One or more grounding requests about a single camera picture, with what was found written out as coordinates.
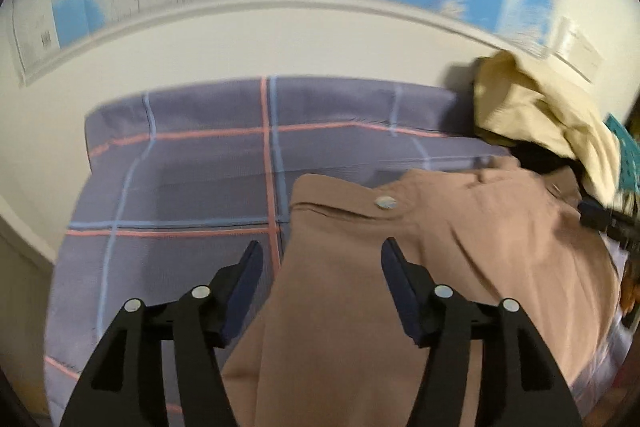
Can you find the purple plaid bed sheet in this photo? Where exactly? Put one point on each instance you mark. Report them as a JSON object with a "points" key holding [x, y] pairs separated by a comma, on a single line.
{"points": [[200, 187]]}

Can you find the brown trousers with button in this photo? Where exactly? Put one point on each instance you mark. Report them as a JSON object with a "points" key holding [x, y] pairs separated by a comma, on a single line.
{"points": [[340, 307]]}

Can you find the teal patterned item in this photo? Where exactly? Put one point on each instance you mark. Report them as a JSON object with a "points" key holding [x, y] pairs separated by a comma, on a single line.
{"points": [[627, 152]]}

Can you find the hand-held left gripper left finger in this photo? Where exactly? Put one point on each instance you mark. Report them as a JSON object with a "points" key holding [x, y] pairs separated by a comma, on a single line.
{"points": [[245, 287]]}

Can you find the pale yellow garment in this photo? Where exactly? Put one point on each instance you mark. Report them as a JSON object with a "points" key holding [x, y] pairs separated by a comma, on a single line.
{"points": [[545, 117]]}

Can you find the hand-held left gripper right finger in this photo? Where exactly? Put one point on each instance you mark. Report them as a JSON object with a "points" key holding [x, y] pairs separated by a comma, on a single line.
{"points": [[397, 287]]}

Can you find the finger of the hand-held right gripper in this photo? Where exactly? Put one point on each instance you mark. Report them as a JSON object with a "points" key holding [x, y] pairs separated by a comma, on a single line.
{"points": [[595, 214]]}

